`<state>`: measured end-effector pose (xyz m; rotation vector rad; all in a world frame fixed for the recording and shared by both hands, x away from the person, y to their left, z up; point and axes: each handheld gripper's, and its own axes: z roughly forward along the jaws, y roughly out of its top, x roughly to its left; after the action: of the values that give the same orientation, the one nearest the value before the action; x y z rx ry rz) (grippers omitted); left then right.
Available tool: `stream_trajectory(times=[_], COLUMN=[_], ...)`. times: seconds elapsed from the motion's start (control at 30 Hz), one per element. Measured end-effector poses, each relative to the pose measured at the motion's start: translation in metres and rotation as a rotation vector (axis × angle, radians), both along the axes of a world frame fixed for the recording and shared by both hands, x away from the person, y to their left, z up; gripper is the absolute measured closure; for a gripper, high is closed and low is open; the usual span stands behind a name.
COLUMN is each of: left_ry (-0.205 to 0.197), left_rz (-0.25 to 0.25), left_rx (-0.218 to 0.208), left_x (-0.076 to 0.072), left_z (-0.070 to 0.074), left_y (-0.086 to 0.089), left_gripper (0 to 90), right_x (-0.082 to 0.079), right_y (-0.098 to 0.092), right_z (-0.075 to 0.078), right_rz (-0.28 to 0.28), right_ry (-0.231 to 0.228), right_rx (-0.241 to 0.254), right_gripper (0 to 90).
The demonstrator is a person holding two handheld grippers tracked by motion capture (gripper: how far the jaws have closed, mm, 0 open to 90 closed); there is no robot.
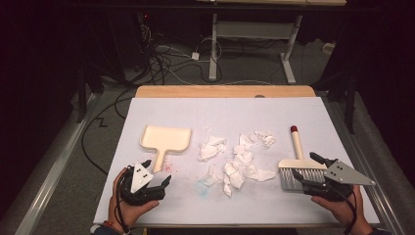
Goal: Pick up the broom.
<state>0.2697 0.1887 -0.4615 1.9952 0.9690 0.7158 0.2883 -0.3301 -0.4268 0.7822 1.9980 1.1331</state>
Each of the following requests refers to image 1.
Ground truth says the white floor cable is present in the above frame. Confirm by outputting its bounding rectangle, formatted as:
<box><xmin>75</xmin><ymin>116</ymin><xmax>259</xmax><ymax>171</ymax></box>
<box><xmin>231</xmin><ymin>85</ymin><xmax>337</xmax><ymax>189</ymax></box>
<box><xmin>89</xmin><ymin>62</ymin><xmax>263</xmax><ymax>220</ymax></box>
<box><xmin>167</xmin><ymin>68</ymin><xmax>276</xmax><ymax>87</ymax></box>

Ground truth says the cream plastic dustpan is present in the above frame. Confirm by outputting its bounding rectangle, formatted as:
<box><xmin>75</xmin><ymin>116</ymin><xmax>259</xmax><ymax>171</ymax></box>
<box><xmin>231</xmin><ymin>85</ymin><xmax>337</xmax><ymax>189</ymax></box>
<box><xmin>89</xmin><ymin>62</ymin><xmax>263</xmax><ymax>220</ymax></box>
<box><xmin>140</xmin><ymin>124</ymin><xmax>193</xmax><ymax>173</ymax></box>

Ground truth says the hand-held gripper cable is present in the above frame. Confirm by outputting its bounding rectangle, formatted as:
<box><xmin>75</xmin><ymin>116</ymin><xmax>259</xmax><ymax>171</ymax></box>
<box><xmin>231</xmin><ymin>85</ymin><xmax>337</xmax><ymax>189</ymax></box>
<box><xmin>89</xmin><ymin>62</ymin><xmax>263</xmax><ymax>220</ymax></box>
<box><xmin>335</xmin><ymin>186</ymin><xmax>359</xmax><ymax>235</ymax></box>
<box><xmin>115</xmin><ymin>168</ymin><xmax>132</xmax><ymax>235</ymax></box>

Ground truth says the white foam board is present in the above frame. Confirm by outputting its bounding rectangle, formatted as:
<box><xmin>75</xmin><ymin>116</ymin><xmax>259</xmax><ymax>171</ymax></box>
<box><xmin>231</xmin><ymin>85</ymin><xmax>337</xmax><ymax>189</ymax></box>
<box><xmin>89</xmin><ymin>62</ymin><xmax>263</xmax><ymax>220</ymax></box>
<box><xmin>93</xmin><ymin>96</ymin><xmax>381</xmax><ymax>226</ymax></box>

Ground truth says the person's right hand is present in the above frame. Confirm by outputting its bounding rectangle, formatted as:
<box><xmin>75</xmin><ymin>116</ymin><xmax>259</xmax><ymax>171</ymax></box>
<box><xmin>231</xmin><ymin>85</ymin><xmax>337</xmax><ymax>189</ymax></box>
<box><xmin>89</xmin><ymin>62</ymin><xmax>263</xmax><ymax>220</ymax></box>
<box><xmin>310</xmin><ymin>185</ymin><xmax>372</xmax><ymax>230</ymax></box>

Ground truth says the wooden table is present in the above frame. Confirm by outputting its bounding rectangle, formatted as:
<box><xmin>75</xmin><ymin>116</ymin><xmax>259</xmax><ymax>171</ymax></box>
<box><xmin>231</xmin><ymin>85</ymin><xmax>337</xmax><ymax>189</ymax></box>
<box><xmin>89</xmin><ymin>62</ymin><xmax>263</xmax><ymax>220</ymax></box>
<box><xmin>97</xmin><ymin>85</ymin><xmax>381</xmax><ymax>229</ymax></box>

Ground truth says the white desk frame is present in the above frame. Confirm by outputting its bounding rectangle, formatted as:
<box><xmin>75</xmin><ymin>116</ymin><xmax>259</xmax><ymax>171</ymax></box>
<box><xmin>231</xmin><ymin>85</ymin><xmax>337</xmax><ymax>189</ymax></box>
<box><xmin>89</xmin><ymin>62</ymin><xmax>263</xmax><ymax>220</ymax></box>
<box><xmin>197</xmin><ymin>0</ymin><xmax>347</xmax><ymax>85</ymax></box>

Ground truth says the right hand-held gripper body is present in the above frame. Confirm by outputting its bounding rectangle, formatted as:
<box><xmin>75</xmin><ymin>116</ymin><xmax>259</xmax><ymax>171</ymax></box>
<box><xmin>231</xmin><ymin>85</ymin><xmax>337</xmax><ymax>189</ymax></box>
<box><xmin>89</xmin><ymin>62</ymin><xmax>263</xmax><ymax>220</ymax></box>
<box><xmin>304</xmin><ymin>159</ymin><xmax>377</xmax><ymax>202</ymax></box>

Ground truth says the black metal stand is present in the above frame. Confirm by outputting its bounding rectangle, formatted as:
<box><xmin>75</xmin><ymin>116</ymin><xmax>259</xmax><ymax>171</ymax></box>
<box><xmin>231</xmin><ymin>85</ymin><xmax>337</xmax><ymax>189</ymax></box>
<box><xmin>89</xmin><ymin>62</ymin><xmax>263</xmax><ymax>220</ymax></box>
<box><xmin>345</xmin><ymin>73</ymin><xmax>357</xmax><ymax>135</ymax></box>

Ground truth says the left hand-held gripper cable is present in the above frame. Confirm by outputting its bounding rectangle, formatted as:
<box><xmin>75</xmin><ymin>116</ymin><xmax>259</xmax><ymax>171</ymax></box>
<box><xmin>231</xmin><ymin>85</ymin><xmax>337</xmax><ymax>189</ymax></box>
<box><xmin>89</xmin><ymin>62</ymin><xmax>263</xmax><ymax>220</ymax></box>
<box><xmin>115</xmin><ymin>168</ymin><xmax>132</xmax><ymax>235</ymax></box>

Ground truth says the right hand-held gripper cable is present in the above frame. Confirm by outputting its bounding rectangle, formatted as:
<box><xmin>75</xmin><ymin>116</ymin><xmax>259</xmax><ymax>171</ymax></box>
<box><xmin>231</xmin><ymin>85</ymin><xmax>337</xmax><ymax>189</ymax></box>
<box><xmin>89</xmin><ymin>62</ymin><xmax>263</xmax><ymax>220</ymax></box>
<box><xmin>335</xmin><ymin>186</ymin><xmax>359</xmax><ymax>235</ymax></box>

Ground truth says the red wrist bracelet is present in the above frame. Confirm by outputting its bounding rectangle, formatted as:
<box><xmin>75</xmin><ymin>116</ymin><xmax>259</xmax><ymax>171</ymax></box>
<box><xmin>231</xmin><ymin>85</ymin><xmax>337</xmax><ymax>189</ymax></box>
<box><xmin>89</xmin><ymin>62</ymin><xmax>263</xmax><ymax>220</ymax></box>
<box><xmin>102</xmin><ymin>220</ymin><xmax>132</xmax><ymax>235</ymax></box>

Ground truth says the black floor cable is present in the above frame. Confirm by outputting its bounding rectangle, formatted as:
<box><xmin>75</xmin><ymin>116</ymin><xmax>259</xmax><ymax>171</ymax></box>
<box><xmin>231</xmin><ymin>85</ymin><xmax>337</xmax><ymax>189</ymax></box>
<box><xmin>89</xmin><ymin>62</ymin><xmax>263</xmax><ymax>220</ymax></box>
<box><xmin>80</xmin><ymin>87</ymin><xmax>138</xmax><ymax>176</ymax></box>

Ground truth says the pile of white tissues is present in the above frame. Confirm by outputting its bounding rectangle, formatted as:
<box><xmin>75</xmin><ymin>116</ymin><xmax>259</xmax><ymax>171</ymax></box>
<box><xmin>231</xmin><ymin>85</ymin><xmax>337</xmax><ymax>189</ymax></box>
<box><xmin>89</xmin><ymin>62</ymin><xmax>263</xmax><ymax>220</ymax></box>
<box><xmin>197</xmin><ymin>125</ymin><xmax>278</xmax><ymax>198</ymax></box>

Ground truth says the black cable bundle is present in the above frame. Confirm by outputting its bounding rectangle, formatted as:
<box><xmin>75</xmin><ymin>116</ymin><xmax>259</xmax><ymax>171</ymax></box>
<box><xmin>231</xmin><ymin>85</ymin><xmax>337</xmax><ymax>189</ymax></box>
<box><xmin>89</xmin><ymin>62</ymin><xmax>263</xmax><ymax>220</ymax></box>
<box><xmin>138</xmin><ymin>13</ymin><xmax>226</xmax><ymax>86</ymax></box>

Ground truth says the cream brush with red tip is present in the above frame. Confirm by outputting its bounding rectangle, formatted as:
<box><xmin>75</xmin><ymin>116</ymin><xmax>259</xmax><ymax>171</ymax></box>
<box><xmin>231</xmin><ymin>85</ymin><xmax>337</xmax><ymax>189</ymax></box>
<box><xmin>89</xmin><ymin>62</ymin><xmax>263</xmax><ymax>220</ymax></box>
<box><xmin>278</xmin><ymin>124</ymin><xmax>328</xmax><ymax>193</ymax></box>

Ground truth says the aluminium rail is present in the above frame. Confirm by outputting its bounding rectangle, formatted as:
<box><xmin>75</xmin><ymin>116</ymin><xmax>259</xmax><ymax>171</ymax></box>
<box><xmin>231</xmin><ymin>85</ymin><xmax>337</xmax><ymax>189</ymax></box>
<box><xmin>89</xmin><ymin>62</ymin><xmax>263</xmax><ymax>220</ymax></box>
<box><xmin>14</xmin><ymin>92</ymin><xmax>100</xmax><ymax>235</ymax></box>
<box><xmin>322</xmin><ymin>94</ymin><xmax>406</xmax><ymax>235</ymax></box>

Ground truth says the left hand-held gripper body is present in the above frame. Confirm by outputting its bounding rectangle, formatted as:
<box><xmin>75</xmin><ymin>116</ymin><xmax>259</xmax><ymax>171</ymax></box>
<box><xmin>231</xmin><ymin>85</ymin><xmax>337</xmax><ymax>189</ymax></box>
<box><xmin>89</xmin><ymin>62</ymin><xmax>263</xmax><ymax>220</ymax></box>
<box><xmin>117</xmin><ymin>161</ymin><xmax>166</xmax><ymax>207</ymax></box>

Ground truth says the person's left hand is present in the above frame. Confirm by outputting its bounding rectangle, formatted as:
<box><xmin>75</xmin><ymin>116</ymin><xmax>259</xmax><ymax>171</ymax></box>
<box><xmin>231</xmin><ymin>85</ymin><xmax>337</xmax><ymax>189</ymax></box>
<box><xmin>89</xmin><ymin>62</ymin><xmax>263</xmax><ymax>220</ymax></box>
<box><xmin>108</xmin><ymin>166</ymin><xmax>161</xmax><ymax>228</ymax></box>

